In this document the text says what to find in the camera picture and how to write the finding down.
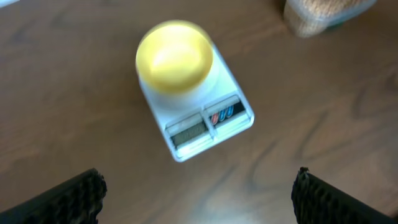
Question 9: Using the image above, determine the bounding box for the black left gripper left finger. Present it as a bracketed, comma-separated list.
[1, 168, 107, 224]

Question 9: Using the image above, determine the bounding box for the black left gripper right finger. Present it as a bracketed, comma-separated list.
[291, 167, 397, 224]

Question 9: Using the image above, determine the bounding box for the white digital kitchen scale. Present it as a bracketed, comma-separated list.
[139, 47, 254, 162]

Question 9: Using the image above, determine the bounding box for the yellow bowl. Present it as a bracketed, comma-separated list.
[136, 20, 214, 94]

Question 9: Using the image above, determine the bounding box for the clear container of soybeans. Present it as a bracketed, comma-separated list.
[284, 0, 376, 38]

